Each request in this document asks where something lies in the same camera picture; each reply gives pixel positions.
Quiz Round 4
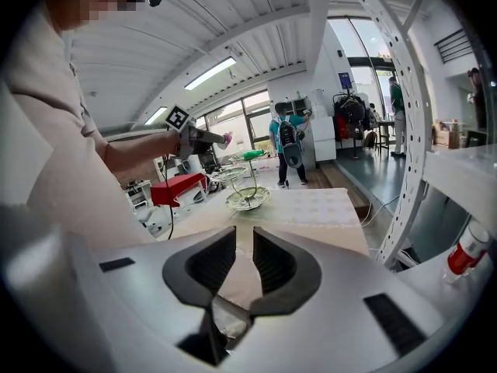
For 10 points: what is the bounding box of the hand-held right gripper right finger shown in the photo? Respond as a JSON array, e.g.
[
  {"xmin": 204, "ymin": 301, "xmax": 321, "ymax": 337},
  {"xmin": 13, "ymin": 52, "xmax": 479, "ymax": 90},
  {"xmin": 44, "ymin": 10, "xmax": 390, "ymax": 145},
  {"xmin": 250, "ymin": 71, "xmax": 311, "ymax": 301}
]
[{"xmin": 247, "ymin": 226, "xmax": 323, "ymax": 319}]

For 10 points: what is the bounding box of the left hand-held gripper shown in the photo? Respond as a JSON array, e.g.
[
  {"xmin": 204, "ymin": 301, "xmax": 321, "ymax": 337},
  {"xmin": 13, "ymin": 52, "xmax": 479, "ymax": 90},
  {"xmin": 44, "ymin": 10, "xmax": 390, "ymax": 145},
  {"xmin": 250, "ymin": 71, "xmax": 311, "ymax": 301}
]
[{"xmin": 164, "ymin": 103, "xmax": 229, "ymax": 161}]

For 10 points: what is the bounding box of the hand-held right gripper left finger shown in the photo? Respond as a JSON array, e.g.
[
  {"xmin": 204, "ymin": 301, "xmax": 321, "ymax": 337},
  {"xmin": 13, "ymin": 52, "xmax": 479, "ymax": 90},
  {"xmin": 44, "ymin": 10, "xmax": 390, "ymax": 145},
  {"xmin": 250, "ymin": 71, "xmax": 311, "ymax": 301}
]
[{"xmin": 162, "ymin": 225, "xmax": 238, "ymax": 309}]

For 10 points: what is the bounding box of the tiered wire fruit stand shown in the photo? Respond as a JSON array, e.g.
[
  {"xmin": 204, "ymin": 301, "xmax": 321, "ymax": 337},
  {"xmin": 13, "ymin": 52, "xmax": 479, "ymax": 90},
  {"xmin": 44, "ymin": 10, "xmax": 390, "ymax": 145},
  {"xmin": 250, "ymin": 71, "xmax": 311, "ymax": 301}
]
[{"xmin": 212, "ymin": 149, "xmax": 273, "ymax": 213}]

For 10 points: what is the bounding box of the person's left forearm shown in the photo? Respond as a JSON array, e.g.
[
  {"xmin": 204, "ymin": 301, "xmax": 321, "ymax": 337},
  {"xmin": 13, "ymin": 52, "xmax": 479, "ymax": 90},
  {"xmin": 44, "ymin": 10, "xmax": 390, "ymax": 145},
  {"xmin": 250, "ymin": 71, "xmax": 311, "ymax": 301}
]
[{"xmin": 102, "ymin": 130, "xmax": 182, "ymax": 175}]

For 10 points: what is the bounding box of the coat rack with bags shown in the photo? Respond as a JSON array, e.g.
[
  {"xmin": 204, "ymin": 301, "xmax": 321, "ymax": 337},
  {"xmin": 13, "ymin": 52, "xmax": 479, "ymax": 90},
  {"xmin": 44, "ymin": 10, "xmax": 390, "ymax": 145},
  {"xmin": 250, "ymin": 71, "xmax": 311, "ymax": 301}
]
[{"xmin": 332, "ymin": 90, "xmax": 381, "ymax": 159}]

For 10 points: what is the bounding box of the white metal shelf rack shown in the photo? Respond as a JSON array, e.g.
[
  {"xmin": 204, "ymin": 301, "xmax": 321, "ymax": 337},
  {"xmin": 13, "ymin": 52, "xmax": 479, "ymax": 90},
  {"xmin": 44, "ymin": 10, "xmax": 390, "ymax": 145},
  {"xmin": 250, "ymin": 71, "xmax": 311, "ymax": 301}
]
[{"xmin": 333, "ymin": 0, "xmax": 497, "ymax": 287}]

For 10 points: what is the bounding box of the short ceiling light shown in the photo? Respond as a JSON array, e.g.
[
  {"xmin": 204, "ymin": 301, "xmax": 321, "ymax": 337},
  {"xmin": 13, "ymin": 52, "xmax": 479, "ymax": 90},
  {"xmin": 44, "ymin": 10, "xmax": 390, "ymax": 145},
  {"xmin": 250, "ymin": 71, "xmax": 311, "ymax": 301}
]
[{"xmin": 144, "ymin": 106, "xmax": 169, "ymax": 126}]

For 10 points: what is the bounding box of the red table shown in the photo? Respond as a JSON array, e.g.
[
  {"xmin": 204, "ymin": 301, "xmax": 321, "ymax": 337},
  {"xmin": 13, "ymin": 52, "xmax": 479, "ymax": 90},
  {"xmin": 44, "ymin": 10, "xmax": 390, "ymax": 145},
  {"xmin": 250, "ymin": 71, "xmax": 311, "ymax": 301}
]
[{"xmin": 150, "ymin": 173, "xmax": 207, "ymax": 208}]

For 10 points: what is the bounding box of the long ceiling light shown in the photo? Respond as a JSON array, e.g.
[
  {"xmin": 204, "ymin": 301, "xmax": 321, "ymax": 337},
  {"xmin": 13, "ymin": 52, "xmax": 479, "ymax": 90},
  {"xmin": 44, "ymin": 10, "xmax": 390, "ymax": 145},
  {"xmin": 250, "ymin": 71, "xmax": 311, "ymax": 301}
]
[{"xmin": 182, "ymin": 56, "xmax": 238, "ymax": 92}]

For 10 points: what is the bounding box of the table with checked cloth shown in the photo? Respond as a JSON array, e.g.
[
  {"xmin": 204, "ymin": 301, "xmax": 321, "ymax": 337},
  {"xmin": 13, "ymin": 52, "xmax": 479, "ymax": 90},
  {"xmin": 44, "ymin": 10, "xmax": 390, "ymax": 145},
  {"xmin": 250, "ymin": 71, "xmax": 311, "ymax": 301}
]
[{"xmin": 155, "ymin": 186, "xmax": 370, "ymax": 311}]

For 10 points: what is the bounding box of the person's right shoe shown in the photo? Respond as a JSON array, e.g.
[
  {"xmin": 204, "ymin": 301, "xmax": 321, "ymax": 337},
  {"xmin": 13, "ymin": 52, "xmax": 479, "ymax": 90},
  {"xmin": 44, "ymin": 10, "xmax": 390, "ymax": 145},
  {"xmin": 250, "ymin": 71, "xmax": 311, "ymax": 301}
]
[{"xmin": 218, "ymin": 319, "xmax": 249, "ymax": 340}]

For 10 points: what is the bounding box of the wooden platform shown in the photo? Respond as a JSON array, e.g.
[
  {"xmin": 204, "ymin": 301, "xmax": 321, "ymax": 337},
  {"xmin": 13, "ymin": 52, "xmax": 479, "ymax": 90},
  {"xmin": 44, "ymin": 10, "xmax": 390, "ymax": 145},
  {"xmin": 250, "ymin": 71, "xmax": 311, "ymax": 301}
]
[{"xmin": 312, "ymin": 161, "xmax": 374, "ymax": 219}]

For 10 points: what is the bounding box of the white cabinet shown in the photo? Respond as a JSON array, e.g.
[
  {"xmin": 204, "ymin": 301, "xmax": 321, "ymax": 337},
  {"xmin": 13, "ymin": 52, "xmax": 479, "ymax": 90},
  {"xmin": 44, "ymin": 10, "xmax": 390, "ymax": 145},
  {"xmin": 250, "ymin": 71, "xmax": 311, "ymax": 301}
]
[{"xmin": 290, "ymin": 94, "xmax": 338, "ymax": 163}]

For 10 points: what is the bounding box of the person's beige shirt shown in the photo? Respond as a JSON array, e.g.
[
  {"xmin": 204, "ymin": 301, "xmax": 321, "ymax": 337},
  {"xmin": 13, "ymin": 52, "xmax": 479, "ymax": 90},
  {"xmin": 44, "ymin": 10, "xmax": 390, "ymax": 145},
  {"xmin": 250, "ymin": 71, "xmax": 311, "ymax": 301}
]
[{"xmin": 0, "ymin": 0, "xmax": 157, "ymax": 250}]

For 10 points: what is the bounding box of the red label bottle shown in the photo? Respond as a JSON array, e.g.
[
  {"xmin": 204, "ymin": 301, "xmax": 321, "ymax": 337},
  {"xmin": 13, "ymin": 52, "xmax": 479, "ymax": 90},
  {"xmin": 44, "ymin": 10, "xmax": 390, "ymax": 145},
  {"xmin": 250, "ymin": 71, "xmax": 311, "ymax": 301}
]
[{"xmin": 442, "ymin": 219, "xmax": 492, "ymax": 286}]

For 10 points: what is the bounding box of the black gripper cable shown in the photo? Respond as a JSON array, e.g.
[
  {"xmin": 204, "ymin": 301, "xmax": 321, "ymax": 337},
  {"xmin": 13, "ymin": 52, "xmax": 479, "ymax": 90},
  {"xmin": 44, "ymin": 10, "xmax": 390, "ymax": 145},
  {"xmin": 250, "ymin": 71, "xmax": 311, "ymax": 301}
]
[{"xmin": 160, "ymin": 155, "xmax": 176, "ymax": 241}]

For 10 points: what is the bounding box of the white floor cable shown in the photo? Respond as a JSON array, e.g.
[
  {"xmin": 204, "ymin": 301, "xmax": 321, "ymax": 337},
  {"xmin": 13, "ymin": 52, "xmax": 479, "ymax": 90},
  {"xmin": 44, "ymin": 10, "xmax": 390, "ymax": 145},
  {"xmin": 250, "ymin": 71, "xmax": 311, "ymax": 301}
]
[{"xmin": 360, "ymin": 194, "xmax": 401, "ymax": 228}]

